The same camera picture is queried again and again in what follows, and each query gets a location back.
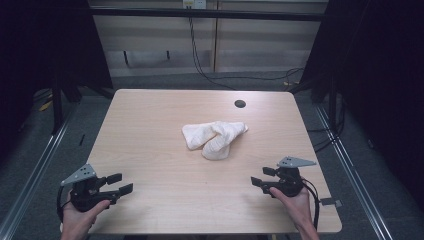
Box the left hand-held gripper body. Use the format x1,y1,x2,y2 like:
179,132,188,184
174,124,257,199
60,163,121,213

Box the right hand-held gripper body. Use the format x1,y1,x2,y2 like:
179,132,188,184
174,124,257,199
261,156,318,198

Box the white towel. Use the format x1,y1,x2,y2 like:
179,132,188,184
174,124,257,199
181,120,249,161

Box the person's left hand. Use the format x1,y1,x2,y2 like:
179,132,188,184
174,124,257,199
61,192,111,240

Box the person's right hand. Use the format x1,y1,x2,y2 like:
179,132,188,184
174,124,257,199
268,186,316,232

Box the grey tape strip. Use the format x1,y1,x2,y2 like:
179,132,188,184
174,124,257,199
319,197,343,208

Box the yellow floor object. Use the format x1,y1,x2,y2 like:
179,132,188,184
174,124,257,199
38,99,54,113

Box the black curtain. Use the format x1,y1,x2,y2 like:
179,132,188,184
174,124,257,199
299,0,424,204
0,0,114,164

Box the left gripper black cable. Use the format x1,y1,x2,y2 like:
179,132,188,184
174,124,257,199
56,185,73,223

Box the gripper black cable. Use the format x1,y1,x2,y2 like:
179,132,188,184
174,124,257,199
299,178,321,232
56,185,73,223

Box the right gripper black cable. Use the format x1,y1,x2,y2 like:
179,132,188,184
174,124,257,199
299,178,321,232

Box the aluminium floor rail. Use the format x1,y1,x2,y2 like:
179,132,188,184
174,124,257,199
313,103,396,240
0,106,79,240

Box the black floor cables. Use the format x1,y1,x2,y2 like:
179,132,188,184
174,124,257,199
306,96,348,154

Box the black stand post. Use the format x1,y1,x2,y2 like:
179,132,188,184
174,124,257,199
51,78,64,136

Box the black wall cable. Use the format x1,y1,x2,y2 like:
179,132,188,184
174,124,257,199
188,16,238,92
190,16,305,82

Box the black horizontal frame bar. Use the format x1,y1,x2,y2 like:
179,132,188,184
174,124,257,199
89,7,329,23

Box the white wall outlet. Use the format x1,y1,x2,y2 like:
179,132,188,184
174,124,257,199
182,0,208,10

